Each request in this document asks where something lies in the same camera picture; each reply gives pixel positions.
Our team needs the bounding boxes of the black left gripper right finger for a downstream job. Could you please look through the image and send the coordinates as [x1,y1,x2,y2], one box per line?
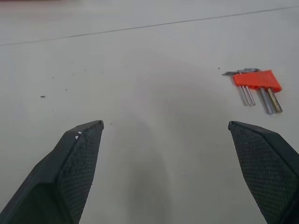
[228,120,299,224]

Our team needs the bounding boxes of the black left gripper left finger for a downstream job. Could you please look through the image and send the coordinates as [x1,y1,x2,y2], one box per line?
[0,120,104,224]

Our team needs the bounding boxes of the hex keys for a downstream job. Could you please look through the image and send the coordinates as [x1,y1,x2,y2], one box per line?
[233,69,283,92]

